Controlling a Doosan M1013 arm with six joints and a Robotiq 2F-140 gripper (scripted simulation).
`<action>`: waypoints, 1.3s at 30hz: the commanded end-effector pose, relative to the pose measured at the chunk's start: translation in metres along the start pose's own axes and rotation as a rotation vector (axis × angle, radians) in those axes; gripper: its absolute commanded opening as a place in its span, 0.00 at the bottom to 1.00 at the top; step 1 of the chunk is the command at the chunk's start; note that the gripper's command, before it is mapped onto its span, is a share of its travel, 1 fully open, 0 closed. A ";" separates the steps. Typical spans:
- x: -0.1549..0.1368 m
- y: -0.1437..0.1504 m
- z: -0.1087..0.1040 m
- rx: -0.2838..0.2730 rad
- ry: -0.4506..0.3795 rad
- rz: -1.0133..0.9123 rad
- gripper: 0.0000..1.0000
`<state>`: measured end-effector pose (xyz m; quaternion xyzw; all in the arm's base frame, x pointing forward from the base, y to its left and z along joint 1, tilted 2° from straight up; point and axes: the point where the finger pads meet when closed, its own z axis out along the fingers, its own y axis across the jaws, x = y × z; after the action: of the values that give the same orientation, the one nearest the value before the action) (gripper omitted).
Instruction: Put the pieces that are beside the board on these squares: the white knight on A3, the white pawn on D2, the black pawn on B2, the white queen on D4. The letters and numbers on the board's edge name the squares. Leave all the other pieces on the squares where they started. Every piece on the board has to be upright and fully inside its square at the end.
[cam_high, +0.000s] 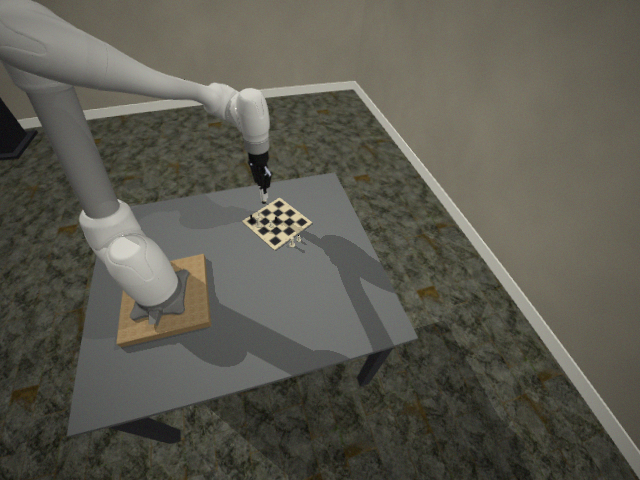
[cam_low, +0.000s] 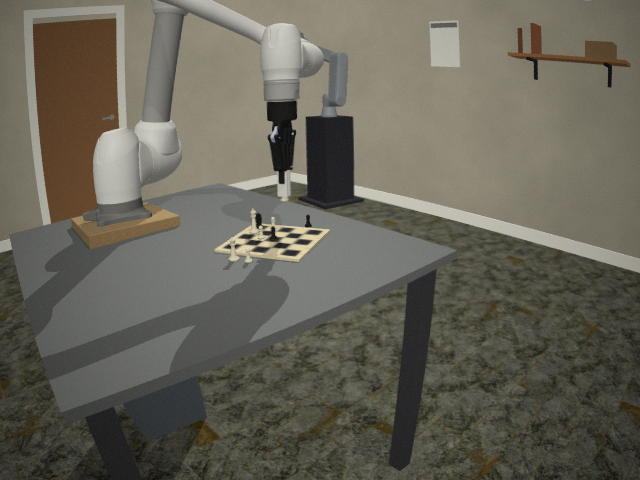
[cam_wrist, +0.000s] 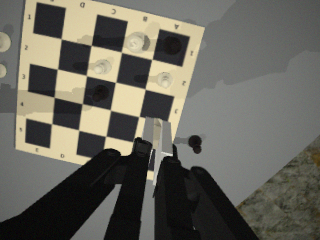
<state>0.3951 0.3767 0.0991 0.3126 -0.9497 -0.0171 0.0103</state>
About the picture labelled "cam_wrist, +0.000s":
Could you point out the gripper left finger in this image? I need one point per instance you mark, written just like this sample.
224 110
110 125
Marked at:
60 213

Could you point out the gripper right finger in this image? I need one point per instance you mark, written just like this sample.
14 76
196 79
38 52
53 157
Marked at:
178 210

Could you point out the black and cream chessboard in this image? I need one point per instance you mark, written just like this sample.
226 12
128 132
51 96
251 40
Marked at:
62 41

